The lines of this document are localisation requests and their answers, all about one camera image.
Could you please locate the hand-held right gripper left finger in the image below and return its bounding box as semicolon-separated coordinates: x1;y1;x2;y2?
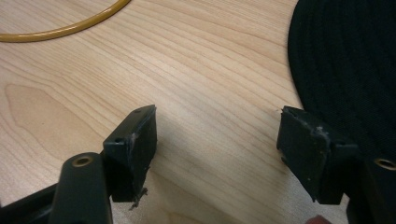
49;104;158;224

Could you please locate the black woven round mat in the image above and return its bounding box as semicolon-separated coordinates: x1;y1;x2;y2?
287;0;396;164

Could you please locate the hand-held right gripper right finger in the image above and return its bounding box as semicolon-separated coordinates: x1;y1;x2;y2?
276;105;396;224

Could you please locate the yellow ring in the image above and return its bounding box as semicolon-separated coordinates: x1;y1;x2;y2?
0;0;132;44

